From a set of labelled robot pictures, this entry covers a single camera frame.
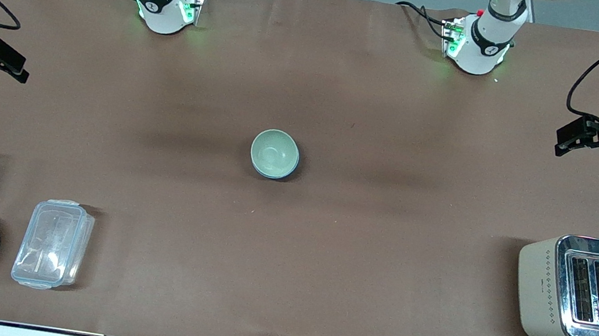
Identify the pale green bowl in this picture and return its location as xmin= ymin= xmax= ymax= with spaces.
xmin=247 ymin=126 xmax=303 ymax=181

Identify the blue bowl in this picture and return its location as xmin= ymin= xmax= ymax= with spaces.
xmin=248 ymin=150 xmax=301 ymax=184

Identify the beige chrome toaster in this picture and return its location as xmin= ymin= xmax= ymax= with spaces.
xmin=507 ymin=227 xmax=599 ymax=336

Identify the clear plastic food container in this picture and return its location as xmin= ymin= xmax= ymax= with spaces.
xmin=9 ymin=193 xmax=98 ymax=297

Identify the brown table mat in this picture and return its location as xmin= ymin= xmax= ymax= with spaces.
xmin=0 ymin=0 xmax=599 ymax=336

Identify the black base cable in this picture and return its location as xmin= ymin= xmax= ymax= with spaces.
xmin=391 ymin=0 xmax=453 ymax=41

